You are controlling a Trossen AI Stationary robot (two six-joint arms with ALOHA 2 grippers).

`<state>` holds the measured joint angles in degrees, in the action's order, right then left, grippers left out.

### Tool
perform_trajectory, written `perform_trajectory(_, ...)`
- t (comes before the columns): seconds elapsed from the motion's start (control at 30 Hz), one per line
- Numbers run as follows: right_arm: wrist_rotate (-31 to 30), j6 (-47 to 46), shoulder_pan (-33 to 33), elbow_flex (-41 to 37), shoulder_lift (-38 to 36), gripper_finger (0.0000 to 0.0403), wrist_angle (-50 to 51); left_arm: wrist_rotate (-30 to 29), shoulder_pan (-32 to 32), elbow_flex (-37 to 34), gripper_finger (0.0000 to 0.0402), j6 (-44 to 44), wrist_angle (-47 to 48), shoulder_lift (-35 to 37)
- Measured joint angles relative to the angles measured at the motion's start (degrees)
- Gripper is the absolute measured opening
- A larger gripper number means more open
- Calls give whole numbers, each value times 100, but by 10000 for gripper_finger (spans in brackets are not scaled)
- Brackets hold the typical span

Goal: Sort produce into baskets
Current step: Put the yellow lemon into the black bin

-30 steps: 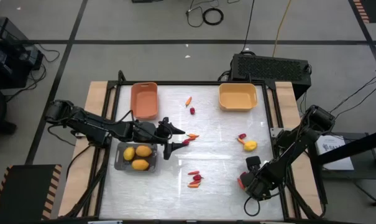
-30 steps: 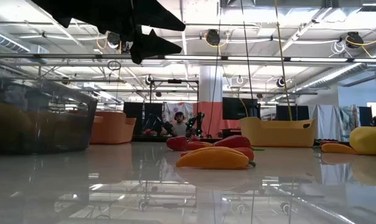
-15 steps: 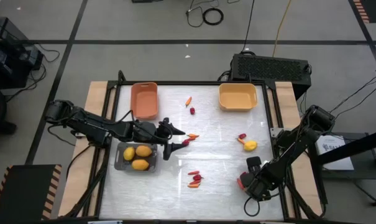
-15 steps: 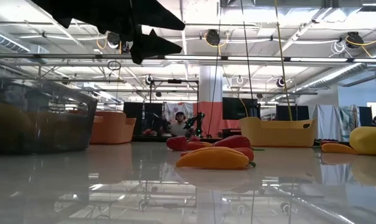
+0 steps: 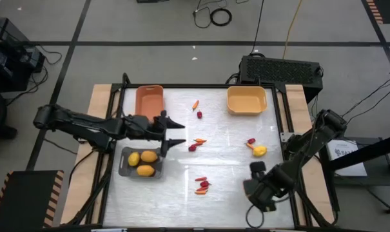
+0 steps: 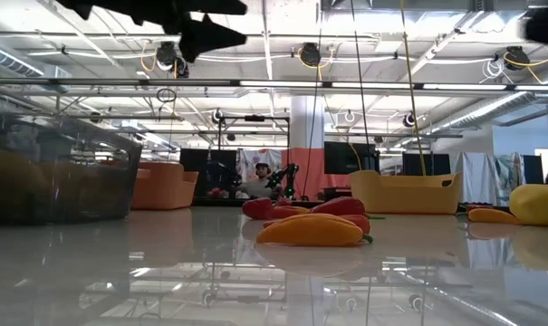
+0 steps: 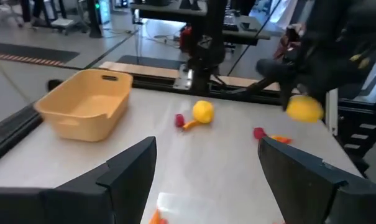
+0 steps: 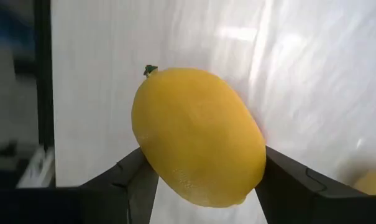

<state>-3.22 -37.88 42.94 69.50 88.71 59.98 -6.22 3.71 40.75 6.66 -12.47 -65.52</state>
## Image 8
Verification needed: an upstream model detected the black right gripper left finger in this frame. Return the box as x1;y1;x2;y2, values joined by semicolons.
78;147;160;224

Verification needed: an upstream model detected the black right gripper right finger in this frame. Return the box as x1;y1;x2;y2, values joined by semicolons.
255;146;367;224

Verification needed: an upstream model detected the yellow lemon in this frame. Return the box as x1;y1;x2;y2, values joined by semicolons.
351;169;376;196
131;64;267;208

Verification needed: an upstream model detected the black metal table frame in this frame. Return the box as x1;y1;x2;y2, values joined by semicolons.
33;0;56;188

